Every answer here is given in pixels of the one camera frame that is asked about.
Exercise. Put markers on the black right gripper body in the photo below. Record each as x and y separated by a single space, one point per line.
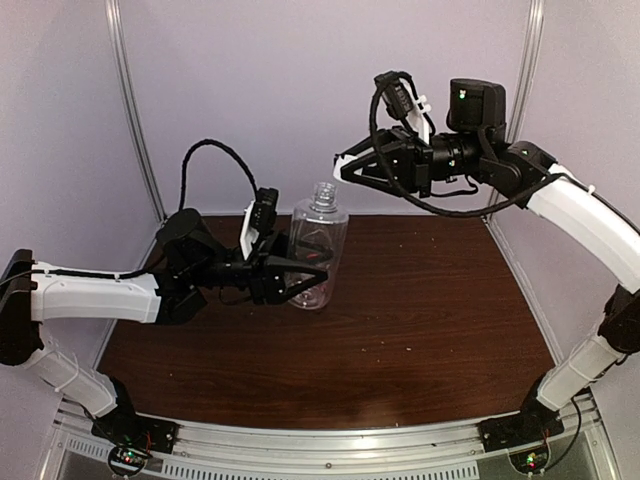
420 158

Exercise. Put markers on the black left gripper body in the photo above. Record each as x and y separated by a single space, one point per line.
256 274

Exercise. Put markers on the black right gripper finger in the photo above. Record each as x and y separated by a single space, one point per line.
374 178
362 150

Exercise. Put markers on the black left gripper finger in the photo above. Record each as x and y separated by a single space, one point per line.
299 251
304 282

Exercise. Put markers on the white bottle cap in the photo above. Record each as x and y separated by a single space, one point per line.
341 161

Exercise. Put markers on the large clear plastic bottle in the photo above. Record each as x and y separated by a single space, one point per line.
316 237

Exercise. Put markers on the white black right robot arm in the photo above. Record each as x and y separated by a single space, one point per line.
526 176

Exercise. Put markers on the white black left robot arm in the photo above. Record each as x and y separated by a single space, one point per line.
33 292

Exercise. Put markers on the small cola bottle red cap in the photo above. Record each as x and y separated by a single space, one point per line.
313 297

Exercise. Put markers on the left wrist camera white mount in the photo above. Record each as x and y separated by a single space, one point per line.
258 220

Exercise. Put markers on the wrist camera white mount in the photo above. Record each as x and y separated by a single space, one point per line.
404 104
258 220

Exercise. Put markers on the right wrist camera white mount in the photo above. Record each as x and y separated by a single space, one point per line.
404 104

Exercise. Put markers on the aluminium front frame rail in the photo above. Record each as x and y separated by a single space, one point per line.
449 450

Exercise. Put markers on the aluminium right corner post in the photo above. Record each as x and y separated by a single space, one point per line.
528 66

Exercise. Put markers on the aluminium corner post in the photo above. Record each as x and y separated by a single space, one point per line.
133 119
528 66

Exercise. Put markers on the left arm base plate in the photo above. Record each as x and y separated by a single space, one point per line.
132 452

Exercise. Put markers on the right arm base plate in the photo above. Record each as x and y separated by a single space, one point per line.
524 437

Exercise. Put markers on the aluminium left corner post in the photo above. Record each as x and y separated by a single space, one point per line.
133 119

